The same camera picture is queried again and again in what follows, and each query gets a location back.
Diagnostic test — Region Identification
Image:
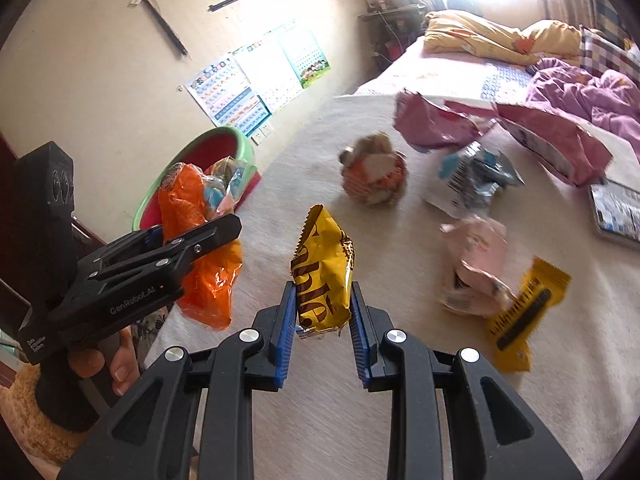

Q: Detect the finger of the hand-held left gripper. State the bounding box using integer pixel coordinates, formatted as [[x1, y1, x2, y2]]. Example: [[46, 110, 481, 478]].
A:
[[102, 226, 166, 253], [75, 214, 243, 285]]

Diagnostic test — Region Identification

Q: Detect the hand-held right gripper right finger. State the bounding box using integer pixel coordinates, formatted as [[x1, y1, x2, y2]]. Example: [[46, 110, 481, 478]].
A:
[[350, 281, 583, 480]]

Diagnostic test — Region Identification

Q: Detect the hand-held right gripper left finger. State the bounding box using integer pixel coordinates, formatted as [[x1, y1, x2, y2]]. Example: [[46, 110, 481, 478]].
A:
[[60, 281, 298, 480]]

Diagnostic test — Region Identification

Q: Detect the orange snack bag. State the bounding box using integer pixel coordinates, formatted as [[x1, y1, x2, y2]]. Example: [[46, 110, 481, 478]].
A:
[[159, 156, 246, 331]]

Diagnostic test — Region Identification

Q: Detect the yellow brown snack wrapper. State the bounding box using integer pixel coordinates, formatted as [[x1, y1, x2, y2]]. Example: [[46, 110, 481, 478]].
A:
[[291, 205, 357, 339]]

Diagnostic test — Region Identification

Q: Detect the red bucket with green rim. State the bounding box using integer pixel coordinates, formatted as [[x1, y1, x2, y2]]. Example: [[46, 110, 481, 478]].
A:
[[137, 126, 262, 241]]

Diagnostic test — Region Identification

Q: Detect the pale pink wrapper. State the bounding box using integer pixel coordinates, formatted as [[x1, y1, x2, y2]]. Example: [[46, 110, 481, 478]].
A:
[[439, 217, 517, 317]]

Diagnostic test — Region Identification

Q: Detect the yellow black snack wrapper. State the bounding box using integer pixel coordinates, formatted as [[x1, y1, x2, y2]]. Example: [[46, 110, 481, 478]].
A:
[[487, 256, 572, 374]]

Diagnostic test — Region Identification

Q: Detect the orange white wrapper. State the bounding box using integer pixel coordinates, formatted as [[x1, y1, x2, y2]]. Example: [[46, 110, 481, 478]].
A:
[[339, 132, 407, 207]]

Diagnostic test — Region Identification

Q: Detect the silver blue wrapper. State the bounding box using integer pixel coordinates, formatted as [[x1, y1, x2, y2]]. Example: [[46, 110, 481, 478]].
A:
[[424, 141, 524, 219]]

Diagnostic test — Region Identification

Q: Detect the pink foil snack bag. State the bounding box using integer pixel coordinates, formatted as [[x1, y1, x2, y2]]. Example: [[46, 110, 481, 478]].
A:
[[393, 89, 497, 154], [495, 102, 614, 189]]

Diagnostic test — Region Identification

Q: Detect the person's left forearm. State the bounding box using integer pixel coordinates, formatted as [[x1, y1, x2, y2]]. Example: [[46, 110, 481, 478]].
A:
[[0, 364, 108, 467]]

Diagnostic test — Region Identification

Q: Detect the person's left hand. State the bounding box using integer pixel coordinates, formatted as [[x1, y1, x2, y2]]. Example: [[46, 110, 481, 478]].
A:
[[67, 327, 142, 396]]

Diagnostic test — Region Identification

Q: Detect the brown wooden door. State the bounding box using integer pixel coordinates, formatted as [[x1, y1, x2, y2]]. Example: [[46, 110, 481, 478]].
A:
[[71, 210, 109, 249]]

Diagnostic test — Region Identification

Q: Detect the dark floral cushion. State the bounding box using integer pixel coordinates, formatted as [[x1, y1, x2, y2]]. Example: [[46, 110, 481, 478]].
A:
[[135, 310, 169, 357]]

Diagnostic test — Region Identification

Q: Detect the beige table cloth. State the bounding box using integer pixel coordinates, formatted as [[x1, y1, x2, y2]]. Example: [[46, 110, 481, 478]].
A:
[[145, 92, 640, 480]]

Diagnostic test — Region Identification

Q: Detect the pink patterned bed sheet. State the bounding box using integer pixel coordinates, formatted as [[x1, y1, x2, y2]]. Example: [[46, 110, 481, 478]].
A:
[[352, 37, 542, 112]]

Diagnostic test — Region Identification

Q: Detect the blue patterned mat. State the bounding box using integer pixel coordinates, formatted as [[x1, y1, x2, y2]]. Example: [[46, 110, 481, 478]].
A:
[[480, 66, 532, 107]]

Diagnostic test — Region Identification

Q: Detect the dark desk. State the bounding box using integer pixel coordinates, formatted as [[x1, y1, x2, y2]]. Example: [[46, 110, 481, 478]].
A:
[[357, 4, 427, 69]]

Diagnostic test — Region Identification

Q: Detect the yellow quilt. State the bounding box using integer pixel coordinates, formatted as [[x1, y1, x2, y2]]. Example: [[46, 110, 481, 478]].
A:
[[423, 10, 584, 67]]

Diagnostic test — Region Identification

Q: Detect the purple quilt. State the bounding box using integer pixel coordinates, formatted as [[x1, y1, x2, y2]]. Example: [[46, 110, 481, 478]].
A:
[[525, 56, 640, 137]]

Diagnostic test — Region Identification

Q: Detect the checkered pillow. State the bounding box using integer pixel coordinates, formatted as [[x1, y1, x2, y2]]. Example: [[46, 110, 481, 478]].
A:
[[580, 27, 640, 79]]

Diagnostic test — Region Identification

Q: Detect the blue checkered cushion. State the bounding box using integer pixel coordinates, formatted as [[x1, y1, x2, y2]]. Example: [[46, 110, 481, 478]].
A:
[[595, 0, 632, 41]]

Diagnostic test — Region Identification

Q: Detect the blue bordered wall poster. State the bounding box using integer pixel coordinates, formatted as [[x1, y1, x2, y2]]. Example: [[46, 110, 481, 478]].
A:
[[185, 55, 274, 129]]

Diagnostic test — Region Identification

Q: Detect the white wall poster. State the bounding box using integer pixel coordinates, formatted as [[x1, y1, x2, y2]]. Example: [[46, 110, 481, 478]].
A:
[[232, 30, 304, 114]]

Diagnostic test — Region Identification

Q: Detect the green wall poster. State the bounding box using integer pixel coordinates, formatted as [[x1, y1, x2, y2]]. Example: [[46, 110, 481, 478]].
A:
[[275, 22, 332, 90]]

